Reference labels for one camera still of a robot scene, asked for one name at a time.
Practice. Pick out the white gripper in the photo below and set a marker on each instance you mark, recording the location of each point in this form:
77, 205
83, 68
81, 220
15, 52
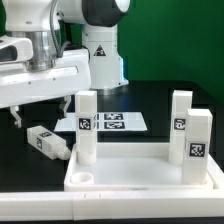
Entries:
18, 86

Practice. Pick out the white desk top tray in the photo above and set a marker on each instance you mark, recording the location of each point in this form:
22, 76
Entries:
127, 167

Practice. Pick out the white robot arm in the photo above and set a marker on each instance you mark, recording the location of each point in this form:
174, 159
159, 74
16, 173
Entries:
54, 48

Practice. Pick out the white marker sheet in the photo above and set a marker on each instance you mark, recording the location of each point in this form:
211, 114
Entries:
106, 121

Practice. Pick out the white L-shaped fence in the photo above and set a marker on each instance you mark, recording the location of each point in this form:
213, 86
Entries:
90, 205

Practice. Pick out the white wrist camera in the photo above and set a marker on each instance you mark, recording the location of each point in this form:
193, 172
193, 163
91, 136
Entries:
14, 49

